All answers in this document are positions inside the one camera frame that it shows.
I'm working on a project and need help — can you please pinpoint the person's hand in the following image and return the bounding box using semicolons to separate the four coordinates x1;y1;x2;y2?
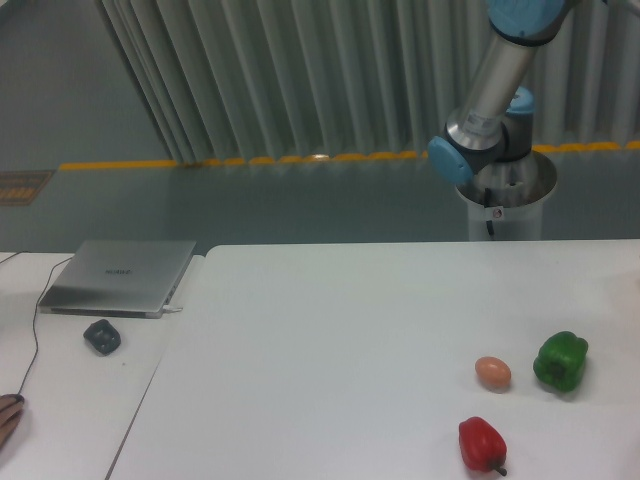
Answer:
0;394;25;447

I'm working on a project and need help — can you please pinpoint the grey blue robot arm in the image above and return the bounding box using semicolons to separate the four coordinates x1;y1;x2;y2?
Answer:
428;1;577;185

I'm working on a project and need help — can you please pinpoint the red bell pepper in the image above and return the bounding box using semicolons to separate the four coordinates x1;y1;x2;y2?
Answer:
458;417;507;476

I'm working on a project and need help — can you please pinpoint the green bell pepper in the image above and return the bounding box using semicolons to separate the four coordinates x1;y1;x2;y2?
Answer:
533;331;589;393

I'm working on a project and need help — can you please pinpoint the small black plastic part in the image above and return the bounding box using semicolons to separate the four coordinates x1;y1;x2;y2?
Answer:
83;319;121;356

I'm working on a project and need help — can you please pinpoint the silver closed laptop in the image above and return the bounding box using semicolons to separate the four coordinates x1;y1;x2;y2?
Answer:
38;240;196;318

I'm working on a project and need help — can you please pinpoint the white usb dongle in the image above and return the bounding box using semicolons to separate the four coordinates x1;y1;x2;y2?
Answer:
163;305;183;314

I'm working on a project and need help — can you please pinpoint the pale pleated curtain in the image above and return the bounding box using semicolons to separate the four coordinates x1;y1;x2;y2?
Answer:
99;1;639;164

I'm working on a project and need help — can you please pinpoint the brown egg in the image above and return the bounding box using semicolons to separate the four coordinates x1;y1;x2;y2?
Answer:
475;356;512;391

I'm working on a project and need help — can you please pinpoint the black mouse cable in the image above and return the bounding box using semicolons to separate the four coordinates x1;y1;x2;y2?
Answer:
0;250;72;396

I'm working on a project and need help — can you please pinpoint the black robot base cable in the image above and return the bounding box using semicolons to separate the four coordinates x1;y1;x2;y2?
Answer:
482;186;496;239

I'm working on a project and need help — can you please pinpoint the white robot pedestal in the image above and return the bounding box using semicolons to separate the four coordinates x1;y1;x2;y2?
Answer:
456;151;558;241

